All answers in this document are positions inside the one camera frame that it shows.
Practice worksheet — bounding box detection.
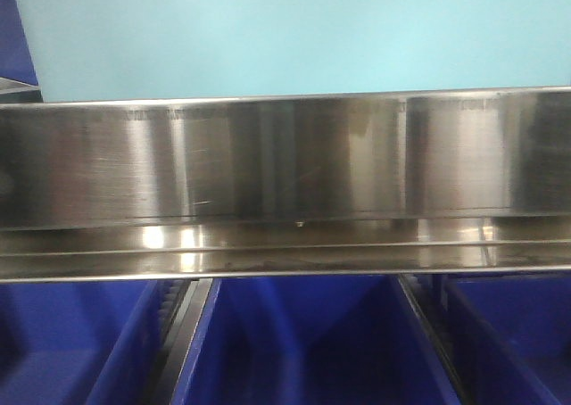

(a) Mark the light blue plastic bin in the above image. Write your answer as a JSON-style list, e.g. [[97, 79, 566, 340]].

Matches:
[[16, 0, 570, 102]]

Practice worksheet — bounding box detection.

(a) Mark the dark blue bin bottom middle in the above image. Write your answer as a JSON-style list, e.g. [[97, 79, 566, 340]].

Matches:
[[173, 276, 459, 404]]

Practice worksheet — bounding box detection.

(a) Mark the dark blue bin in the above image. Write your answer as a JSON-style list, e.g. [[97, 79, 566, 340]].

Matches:
[[1, 0, 37, 85], [1, 281, 171, 404], [173, 276, 459, 404], [445, 275, 570, 404]]

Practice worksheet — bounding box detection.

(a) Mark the dark blue bin bottom right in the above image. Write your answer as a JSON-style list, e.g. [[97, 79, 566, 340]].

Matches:
[[445, 275, 570, 404]]

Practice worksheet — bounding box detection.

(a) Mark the dark blue bin bottom left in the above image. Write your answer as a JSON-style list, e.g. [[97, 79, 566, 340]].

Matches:
[[1, 281, 171, 404]]

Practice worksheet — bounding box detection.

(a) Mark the dark blue bin lower left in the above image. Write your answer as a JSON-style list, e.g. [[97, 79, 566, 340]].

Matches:
[[1, 0, 37, 85]]

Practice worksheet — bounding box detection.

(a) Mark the stainless steel shelf front rail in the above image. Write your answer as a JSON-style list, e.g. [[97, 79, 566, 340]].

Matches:
[[1, 87, 570, 283]]

